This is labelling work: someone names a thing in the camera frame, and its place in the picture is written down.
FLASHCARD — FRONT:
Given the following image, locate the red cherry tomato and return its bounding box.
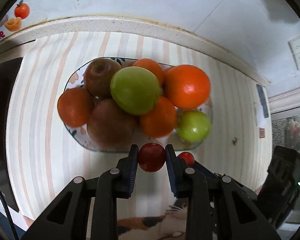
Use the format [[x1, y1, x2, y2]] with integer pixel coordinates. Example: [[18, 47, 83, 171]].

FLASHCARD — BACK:
[[178, 152, 195, 167], [138, 143, 166, 172]]

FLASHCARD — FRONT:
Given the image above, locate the reddish brown apple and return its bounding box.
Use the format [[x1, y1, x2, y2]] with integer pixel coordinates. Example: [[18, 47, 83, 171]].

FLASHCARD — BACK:
[[87, 99, 137, 150]]

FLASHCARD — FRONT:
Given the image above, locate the green apple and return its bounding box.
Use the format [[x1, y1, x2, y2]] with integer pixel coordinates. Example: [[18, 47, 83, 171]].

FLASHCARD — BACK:
[[175, 110, 211, 143], [110, 67, 161, 115]]

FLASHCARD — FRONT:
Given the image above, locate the floral ceramic fruit plate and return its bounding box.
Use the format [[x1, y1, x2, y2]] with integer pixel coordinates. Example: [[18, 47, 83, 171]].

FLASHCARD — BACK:
[[64, 57, 203, 152]]

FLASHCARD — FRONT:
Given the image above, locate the green apple in plate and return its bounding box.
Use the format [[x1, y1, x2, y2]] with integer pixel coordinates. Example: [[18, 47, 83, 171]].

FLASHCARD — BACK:
[[175, 110, 211, 143]]

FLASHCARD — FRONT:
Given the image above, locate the small brown label card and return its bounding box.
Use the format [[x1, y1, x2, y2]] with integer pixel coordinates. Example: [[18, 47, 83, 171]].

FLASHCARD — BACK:
[[259, 128, 265, 139]]

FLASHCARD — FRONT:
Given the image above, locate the white paper note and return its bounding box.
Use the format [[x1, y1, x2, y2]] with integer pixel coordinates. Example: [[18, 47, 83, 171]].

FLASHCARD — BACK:
[[254, 102, 266, 128]]

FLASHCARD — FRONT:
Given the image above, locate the large orange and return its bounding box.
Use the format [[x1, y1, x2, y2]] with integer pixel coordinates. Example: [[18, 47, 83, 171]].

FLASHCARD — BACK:
[[164, 64, 211, 109]]

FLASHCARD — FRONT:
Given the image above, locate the brown kiwi fruit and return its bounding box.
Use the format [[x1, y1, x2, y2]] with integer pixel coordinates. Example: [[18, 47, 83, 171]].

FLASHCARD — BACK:
[[83, 58, 121, 99]]

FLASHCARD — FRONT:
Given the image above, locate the small tangerine in plate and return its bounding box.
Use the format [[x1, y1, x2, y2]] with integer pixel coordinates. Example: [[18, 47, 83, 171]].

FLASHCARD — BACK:
[[133, 58, 165, 86]]

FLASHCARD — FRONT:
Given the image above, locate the fruit sticker poster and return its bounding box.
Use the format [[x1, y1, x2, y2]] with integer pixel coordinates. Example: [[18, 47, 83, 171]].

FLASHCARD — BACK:
[[0, 0, 30, 42]]

